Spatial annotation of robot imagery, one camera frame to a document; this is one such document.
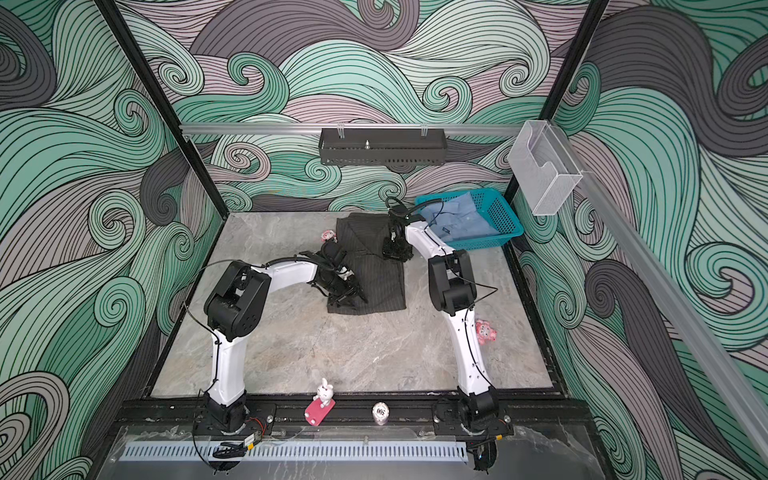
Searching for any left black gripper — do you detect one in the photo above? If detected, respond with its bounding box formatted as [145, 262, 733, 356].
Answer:
[317, 273, 367, 308]

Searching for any dark grey pinstriped shirt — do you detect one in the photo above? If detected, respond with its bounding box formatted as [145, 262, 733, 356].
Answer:
[327, 212, 406, 315]

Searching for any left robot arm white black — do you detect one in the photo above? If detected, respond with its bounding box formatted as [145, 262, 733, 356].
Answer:
[202, 241, 368, 434]

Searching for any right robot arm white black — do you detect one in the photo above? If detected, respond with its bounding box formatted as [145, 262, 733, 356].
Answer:
[382, 196, 499, 434]

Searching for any small pink figurine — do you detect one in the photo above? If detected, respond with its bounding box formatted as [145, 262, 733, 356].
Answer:
[321, 230, 337, 242]

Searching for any light blue shirt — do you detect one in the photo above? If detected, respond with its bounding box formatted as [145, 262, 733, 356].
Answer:
[420, 193, 499, 243]

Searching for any teal plastic basket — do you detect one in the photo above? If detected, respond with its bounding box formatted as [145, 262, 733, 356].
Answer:
[415, 188, 524, 250]

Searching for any pink plush toy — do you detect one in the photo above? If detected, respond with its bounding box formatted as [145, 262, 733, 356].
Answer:
[475, 319, 497, 345]

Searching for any white bunny on pink stand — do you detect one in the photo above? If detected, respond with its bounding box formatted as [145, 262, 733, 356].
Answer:
[304, 378, 335, 426]

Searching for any small white round jar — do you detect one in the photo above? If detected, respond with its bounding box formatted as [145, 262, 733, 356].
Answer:
[372, 402, 390, 426]

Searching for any black perforated wall shelf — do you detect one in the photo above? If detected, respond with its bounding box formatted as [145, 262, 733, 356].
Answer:
[318, 127, 448, 166]

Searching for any aluminium rail back wall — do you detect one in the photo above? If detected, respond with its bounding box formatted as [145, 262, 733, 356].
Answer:
[179, 122, 523, 137]

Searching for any aluminium rail wall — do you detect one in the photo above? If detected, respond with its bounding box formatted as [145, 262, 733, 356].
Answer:
[545, 122, 767, 460]
[179, 122, 523, 137]

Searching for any clear acrylic wall holder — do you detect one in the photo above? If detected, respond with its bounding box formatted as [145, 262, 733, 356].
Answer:
[507, 120, 583, 216]

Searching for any white slotted cable duct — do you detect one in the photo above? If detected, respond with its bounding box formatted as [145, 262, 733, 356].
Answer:
[119, 440, 468, 463]

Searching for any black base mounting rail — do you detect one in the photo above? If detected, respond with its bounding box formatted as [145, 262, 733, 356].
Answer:
[115, 393, 591, 438]

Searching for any aluminium rail right wall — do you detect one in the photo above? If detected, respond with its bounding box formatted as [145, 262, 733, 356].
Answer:
[545, 122, 767, 460]

